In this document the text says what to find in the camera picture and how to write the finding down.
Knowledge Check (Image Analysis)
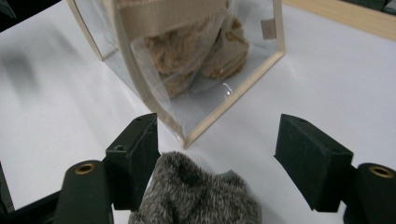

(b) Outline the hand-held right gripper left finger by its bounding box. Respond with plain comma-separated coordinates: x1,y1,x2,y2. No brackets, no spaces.
104,112,162,212

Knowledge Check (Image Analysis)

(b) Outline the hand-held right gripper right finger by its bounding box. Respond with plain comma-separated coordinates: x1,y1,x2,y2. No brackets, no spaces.
274,113,354,213

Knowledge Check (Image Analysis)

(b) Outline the grey furry toy garment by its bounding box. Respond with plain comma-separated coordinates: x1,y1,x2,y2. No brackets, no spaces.
128,151,262,224

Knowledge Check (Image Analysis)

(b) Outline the brown teddy bear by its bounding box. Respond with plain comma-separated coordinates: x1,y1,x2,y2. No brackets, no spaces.
143,15,250,99

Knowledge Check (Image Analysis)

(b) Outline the transparent bag with beige trim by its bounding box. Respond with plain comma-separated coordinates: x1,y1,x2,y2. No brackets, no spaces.
66,0,286,149

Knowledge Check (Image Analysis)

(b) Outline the wooden table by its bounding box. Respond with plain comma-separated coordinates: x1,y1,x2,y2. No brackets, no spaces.
281,0,396,41

